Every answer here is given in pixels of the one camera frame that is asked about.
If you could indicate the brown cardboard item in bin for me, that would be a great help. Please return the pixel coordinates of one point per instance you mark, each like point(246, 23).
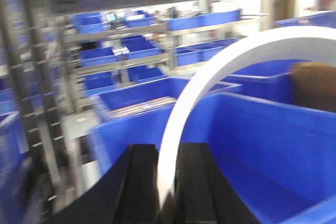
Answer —
point(313, 85)

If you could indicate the blue bin with wooden sticks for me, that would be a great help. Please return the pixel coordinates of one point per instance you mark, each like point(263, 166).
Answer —
point(138, 99)

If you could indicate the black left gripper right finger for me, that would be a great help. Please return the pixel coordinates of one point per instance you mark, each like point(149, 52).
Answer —
point(202, 194)

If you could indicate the large blue target bin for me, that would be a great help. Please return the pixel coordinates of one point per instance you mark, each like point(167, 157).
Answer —
point(279, 158)

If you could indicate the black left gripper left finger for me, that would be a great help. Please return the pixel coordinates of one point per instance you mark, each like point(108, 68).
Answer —
point(126, 193)

